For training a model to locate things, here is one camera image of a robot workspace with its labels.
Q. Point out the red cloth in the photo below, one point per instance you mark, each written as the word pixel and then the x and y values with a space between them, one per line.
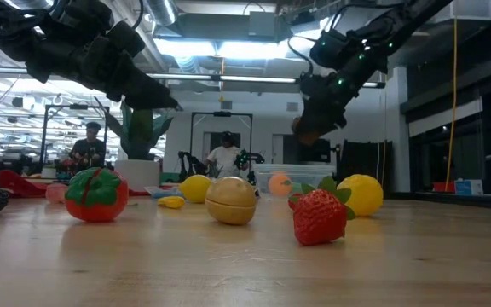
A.
pixel 17 183

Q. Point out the pink toy peach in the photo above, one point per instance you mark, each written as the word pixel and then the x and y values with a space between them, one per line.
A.
pixel 56 193

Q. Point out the bright ceiling light panel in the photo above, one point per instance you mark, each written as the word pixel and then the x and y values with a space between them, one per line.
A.
pixel 250 49

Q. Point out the long ceiling light strip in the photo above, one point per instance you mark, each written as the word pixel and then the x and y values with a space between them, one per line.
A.
pixel 250 79

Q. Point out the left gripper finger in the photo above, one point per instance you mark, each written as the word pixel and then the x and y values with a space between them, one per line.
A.
pixel 143 100
pixel 147 87

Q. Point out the black wall panel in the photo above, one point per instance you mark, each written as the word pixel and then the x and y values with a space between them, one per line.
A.
pixel 365 158

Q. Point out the clear lid blue rim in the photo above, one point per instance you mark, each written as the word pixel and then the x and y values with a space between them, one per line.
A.
pixel 164 192

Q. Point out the brown toy kiwi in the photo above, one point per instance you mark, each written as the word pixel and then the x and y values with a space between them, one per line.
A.
pixel 307 138

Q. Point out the dark wall screen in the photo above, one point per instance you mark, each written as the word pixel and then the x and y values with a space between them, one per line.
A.
pixel 320 154

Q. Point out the yellow toy banana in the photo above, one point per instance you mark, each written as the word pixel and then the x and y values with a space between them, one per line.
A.
pixel 171 202

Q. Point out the black aluminium table frame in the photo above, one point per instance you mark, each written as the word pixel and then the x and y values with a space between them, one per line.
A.
pixel 463 200

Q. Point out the red toy tomato green top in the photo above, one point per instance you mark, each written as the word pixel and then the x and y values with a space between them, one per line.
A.
pixel 96 196

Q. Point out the green plant white pot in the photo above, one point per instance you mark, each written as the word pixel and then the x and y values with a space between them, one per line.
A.
pixel 141 128

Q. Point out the yellow toy lemon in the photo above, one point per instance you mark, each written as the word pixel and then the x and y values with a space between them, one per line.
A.
pixel 195 189

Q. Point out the black background robot arm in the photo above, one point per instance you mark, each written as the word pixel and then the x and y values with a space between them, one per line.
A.
pixel 245 158
pixel 188 160

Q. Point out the person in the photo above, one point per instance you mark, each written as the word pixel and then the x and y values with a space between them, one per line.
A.
pixel 88 149
pixel 224 160

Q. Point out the large red toy strawberry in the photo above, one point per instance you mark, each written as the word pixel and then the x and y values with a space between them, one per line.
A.
pixel 320 217

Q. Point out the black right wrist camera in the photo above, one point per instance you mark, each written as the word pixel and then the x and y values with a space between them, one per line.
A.
pixel 313 85

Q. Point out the black gantry frame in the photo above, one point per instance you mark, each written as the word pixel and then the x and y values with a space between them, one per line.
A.
pixel 222 114
pixel 77 106

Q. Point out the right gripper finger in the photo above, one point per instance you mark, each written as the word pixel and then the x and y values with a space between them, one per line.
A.
pixel 324 117
pixel 303 115

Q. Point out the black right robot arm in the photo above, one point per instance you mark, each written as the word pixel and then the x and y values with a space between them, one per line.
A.
pixel 399 25

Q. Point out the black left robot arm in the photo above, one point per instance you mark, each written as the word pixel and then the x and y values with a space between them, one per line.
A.
pixel 24 34

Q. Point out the yellow toy pepper green stem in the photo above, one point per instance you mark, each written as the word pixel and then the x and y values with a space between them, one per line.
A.
pixel 362 196

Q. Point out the tan toy potato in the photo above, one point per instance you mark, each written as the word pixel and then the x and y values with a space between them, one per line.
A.
pixel 230 200

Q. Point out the clear plastic tupperware container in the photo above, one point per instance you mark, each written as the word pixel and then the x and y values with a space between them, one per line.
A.
pixel 258 183

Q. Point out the small red box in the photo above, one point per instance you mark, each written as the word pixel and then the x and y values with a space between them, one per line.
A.
pixel 443 187

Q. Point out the small blue box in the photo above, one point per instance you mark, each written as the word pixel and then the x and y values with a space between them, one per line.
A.
pixel 469 187

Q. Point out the small red toy strawberry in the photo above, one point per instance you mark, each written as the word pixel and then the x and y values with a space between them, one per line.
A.
pixel 293 202

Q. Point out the orange toy fruit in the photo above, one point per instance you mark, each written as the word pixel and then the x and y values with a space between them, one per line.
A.
pixel 279 185

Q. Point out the silver ceiling duct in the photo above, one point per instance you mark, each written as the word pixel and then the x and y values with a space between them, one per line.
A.
pixel 162 10

